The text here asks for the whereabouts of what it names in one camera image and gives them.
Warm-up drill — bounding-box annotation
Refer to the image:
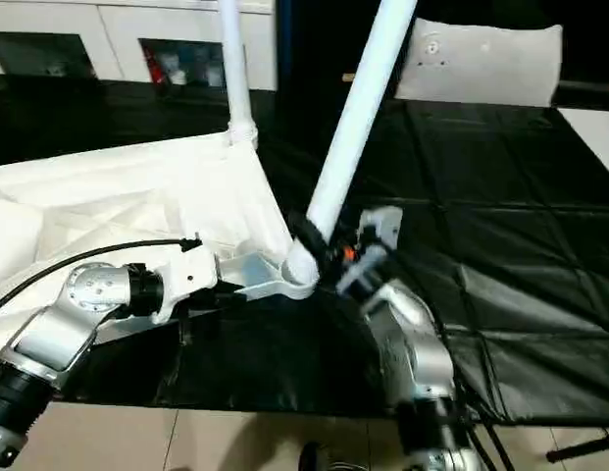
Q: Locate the red packet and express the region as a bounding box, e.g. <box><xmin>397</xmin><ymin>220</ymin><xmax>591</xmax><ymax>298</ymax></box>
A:
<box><xmin>145</xmin><ymin>48</ymin><xmax>164</xmax><ymax>83</ymax></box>

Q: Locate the black metal stand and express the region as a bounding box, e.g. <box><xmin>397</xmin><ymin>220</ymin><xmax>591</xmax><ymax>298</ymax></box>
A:
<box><xmin>545</xmin><ymin>432</ymin><xmax>609</xmax><ymax>463</ymax></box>

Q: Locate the black work mat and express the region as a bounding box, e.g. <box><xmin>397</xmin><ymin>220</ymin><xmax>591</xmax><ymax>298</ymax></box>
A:
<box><xmin>0</xmin><ymin>76</ymin><xmax>609</xmax><ymax>427</ymax></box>

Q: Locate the white cabinet with glass doors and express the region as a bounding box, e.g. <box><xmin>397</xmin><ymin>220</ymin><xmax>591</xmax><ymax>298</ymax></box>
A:
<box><xmin>0</xmin><ymin>0</ymin><xmax>279</xmax><ymax>92</ymax></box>

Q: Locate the white plastic table leg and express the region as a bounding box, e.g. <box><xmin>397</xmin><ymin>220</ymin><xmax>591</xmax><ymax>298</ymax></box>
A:
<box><xmin>282</xmin><ymin>0</ymin><xmax>419</xmax><ymax>286</ymax></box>
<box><xmin>218</xmin><ymin>0</ymin><xmax>260</xmax><ymax>148</ymax></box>

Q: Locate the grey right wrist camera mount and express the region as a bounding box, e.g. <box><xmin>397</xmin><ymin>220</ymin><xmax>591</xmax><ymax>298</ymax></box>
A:
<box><xmin>335</xmin><ymin>205</ymin><xmax>403</xmax><ymax>295</ymax></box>

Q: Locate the black cabinet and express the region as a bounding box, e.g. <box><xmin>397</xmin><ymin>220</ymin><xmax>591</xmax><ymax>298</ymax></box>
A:
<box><xmin>274</xmin><ymin>0</ymin><xmax>421</xmax><ymax>99</ymax></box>

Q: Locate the white sheet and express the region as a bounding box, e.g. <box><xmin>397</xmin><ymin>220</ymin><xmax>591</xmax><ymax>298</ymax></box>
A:
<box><xmin>560</xmin><ymin>106</ymin><xmax>609</xmax><ymax>182</ymax></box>

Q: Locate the white chair back panel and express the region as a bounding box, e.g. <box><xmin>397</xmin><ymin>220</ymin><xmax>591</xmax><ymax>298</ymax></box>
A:
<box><xmin>394</xmin><ymin>17</ymin><xmax>564</xmax><ymax>107</ymax></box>

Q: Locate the white plastic table top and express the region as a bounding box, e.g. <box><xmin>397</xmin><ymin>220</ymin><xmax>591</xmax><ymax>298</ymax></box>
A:
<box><xmin>0</xmin><ymin>131</ymin><xmax>321</xmax><ymax>354</ymax></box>

